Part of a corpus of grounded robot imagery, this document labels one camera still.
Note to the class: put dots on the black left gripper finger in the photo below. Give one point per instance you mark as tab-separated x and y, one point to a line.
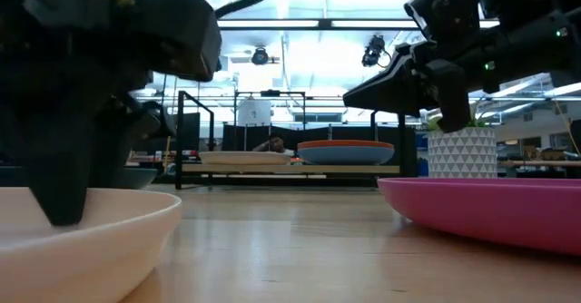
111	149
61	180

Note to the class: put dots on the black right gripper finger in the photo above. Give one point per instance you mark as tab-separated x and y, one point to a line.
395	90
451	99

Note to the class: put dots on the black overhead light bar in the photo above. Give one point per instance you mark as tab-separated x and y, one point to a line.
318	24

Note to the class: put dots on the black monitor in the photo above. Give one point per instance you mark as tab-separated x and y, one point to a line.
193	130

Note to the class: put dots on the white triangle pattern planter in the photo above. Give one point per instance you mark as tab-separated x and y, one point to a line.
462	153

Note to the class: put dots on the person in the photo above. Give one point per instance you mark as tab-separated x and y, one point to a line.
274	144

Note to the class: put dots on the round black ceiling lamp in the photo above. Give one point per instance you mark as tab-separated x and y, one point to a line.
260	56

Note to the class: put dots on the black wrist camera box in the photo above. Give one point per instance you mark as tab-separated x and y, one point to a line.
181	35
449	12

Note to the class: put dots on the black overhead camera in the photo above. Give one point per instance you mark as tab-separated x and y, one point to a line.
374	49

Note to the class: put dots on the black frame wooden shelf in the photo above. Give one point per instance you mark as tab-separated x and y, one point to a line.
290	169

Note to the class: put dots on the orange plate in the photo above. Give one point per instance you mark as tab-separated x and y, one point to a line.
345	143

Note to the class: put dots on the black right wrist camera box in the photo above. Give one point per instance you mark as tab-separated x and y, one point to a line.
449	12

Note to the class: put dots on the pink plate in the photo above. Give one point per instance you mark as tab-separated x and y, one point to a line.
490	212

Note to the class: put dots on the cream plate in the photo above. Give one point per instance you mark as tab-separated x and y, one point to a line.
245	158

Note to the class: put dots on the blue plate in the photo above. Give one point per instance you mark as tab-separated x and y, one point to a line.
345	155

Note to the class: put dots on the peach plate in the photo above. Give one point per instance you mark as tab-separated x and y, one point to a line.
91	248

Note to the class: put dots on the green plant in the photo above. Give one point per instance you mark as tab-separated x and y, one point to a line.
433	124

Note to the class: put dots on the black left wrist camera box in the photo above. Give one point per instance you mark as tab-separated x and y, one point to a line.
181	35

